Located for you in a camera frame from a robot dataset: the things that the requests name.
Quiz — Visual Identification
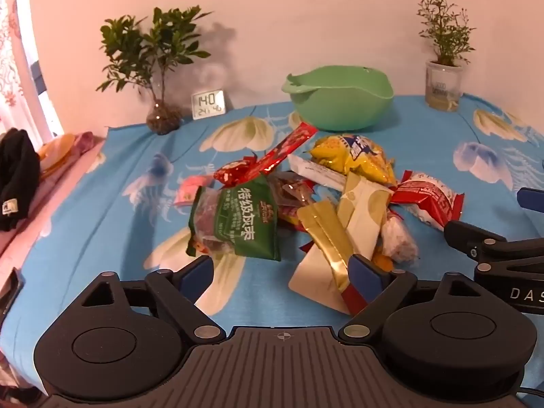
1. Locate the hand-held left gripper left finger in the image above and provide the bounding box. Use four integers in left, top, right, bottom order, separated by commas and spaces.
81, 255, 227, 346

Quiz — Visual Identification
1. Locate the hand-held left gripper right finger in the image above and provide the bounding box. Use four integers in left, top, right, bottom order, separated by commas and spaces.
338, 254, 482, 343

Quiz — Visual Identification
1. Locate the gold stick packet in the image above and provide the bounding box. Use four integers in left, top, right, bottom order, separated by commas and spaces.
296, 201, 356, 299

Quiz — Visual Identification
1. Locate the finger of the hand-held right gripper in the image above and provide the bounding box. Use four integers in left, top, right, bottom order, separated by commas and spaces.
516, 187, 544, 214
444, 220, 544, 265

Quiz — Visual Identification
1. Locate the long white packet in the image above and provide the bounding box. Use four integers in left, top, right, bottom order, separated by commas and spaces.
289, 154, 347, 192

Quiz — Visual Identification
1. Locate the plain white packet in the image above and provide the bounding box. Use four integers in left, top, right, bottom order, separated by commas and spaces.
288, 244, 353, 313

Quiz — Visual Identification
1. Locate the yellow snack bag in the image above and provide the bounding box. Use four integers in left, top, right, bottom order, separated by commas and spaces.
310, 134, 398, 188

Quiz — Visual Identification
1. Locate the pink small packet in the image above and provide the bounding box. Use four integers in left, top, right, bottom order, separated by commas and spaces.
175, 174, 215, 207

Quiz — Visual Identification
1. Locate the black garment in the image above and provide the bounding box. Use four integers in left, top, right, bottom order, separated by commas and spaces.
0, 127, 42, 232

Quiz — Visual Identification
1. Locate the crinkled red wrapper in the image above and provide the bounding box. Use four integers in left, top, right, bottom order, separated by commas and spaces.
213, 155, 266, 186

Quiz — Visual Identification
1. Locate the green plastic bowl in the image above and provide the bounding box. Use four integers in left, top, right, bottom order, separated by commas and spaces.
281, 65, 394, 132

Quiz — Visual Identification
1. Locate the red and white packet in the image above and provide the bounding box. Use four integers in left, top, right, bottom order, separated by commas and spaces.
391, 170, 466, 231

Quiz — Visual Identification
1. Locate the beige and olive packet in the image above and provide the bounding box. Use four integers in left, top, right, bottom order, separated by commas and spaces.
338, 172, 394, 261

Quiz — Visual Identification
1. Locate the large red packet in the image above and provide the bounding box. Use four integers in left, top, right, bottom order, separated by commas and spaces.
340, 283, 370, 316

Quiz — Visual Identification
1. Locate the clear packet of purple candies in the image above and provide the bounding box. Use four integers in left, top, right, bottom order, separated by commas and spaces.
380, 215, 420, 264

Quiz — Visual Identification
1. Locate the pink blanket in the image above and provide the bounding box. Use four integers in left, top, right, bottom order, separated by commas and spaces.
0, 131, 107, 307

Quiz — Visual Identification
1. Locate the leafy plant in glass vase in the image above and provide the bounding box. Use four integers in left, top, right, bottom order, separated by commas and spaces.
97, 6, 213, 136

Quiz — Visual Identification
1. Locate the floral curtain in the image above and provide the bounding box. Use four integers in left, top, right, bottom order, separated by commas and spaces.
0, 0, 64, 137

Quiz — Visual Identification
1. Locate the thin plant in clear cup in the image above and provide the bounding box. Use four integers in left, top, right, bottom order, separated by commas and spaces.
417, 0, 477, 112

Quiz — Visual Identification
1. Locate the long red stick packet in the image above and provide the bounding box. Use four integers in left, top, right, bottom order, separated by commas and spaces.
251, 122, 319, 175

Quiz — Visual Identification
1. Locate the white digital clock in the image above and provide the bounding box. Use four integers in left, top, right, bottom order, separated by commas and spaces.
191, 89, 226, 120

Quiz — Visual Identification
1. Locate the clear packet of dark snacks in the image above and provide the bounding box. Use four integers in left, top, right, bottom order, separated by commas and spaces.
268, 172, 316, 230

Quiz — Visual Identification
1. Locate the green dried fruit packet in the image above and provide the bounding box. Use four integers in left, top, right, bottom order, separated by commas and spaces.
187, 174, 282, 262

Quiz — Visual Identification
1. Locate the yellow cloth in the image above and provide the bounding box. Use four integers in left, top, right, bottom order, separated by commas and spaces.
38, 133, 78, 176

